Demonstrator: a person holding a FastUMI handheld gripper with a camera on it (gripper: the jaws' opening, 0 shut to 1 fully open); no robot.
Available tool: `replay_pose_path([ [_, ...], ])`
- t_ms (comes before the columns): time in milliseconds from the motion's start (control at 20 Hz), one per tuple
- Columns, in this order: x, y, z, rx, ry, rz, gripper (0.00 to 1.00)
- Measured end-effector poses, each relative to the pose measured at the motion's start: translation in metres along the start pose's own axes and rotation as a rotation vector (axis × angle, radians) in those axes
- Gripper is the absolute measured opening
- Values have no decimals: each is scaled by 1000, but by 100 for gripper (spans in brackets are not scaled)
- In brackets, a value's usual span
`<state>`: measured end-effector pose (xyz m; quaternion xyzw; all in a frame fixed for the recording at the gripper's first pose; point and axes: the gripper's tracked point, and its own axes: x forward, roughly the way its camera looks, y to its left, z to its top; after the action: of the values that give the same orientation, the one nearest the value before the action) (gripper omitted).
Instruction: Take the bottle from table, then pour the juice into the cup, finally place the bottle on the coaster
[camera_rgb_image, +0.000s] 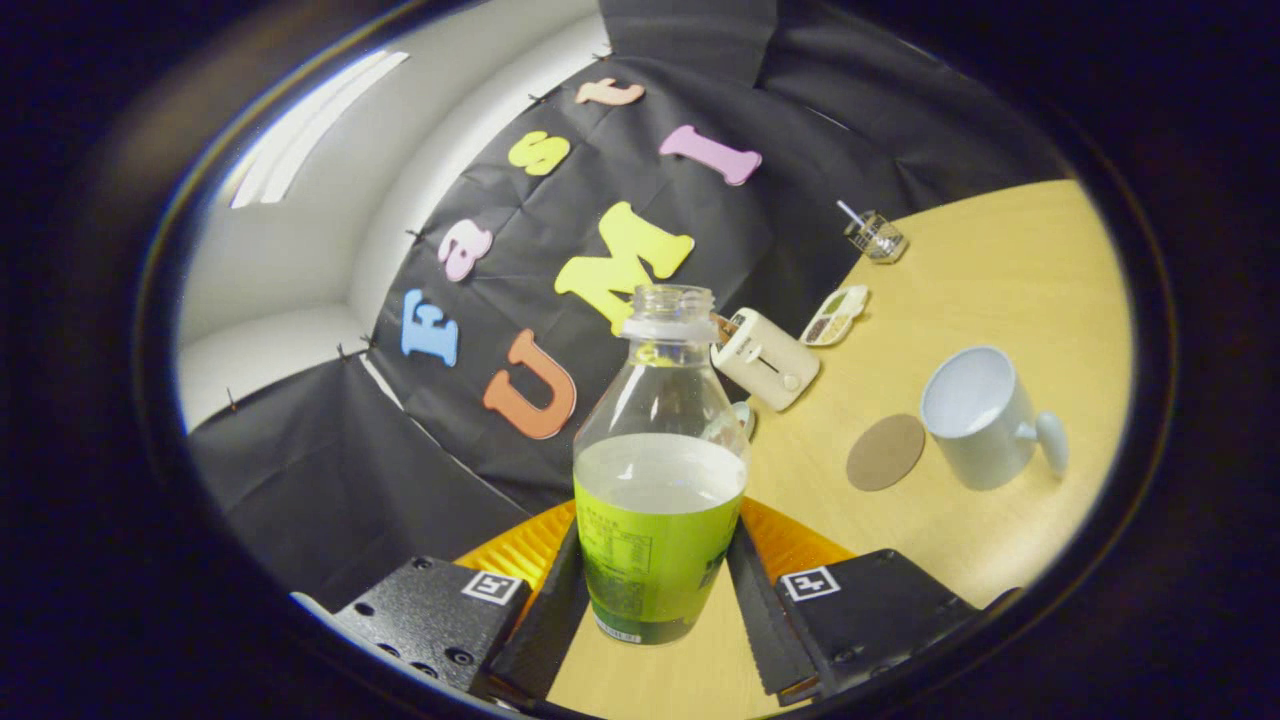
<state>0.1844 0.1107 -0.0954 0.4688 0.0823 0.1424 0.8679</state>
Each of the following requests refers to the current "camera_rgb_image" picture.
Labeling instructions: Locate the white divided dish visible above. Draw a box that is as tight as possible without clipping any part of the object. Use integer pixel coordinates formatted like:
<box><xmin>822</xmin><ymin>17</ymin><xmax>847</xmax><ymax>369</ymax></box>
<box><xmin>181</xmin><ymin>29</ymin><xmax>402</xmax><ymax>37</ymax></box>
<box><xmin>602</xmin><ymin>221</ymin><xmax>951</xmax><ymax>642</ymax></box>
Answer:
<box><xmin>799</xmin><ymin>285</ymin><xmax>870</xmax><ymax>348</ymax></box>

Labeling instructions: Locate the black backdrop cloth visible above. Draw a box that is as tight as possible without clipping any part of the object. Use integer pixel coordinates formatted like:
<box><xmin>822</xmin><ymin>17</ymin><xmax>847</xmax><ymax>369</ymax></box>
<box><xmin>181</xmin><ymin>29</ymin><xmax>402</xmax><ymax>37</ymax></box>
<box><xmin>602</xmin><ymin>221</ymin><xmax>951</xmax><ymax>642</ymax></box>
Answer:
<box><xmin>190</xmin><ymin>0</ymin><xmax>1071</xmax><ymax>611</ymax></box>

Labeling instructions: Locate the pale blue cup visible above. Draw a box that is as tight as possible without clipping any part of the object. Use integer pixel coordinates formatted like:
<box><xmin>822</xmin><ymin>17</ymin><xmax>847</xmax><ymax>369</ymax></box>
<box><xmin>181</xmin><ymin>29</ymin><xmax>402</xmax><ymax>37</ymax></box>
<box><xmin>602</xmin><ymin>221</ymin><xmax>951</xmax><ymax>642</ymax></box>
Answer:
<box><xmin>920</xmin><ymin>346</ymin><xmax>1069</xmax><ymax>491</ymax></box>

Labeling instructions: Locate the round brown coaster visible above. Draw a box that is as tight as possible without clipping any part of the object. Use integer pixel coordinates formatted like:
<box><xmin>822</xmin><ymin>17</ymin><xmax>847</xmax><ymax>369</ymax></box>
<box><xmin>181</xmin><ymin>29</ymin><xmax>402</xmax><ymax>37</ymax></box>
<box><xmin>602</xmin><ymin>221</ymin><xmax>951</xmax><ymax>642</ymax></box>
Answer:
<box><xmin>846</xmin><ymin>413</ymin><xmax>927</xmax><ymax>492</ymax></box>

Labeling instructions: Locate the large ceiling light panel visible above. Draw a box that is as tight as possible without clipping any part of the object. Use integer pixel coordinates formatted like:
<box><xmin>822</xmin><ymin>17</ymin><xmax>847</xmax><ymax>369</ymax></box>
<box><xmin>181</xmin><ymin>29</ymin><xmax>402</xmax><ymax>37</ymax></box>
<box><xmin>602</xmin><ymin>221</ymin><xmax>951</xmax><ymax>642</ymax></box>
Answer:
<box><xmin>230</xmin><ymin>50</ymin><xmax>411</xmax><ymax>209</ymax></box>

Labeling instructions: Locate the green label juice bottle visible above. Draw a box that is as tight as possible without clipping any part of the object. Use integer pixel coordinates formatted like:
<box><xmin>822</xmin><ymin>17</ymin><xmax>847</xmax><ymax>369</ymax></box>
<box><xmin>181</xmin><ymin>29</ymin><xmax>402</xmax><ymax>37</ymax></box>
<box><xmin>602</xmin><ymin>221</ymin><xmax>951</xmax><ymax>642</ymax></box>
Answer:
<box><xmin>572</xmin><ymin>284</ymin><xmax>751</xmax><ymax>646</ymax></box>

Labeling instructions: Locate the cream toaster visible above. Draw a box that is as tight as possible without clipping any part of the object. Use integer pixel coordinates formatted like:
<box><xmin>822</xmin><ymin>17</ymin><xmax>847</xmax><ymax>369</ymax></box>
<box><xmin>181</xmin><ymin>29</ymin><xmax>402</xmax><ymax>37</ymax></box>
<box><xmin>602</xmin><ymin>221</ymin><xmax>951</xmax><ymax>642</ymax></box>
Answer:
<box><xmin>710</xmin><ymin>308</ymin><xmax>821</xmax><ymax>412</ymax></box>

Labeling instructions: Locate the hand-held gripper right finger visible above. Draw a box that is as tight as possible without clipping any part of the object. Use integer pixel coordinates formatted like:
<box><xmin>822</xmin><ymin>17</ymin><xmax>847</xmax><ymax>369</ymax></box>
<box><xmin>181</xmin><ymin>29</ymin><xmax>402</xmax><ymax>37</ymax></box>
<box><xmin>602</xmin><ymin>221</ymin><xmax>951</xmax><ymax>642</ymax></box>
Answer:
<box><xmin>728</xmin><ymin>497</ymin><xmax>1021</xmax><ymax>706</ymax></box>

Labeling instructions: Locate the wooden table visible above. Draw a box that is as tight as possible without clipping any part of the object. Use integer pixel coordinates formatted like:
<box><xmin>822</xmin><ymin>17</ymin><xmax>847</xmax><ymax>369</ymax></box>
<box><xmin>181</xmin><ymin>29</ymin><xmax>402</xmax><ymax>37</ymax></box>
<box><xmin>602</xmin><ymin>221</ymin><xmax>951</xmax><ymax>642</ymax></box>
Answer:
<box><xmin>545</xmin><ymin>180</ymin><xmax>1136</xmax><ymax>720</ymax></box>

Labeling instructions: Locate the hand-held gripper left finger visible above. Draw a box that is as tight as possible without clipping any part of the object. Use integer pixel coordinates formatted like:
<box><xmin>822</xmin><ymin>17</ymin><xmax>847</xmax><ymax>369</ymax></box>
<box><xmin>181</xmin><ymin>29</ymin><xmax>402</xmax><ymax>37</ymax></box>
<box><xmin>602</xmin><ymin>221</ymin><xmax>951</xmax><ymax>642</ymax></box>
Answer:
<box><xmin>330</xmin><ymin>500</ymin><xmax>589</xmax><ymax>706</ymax></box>

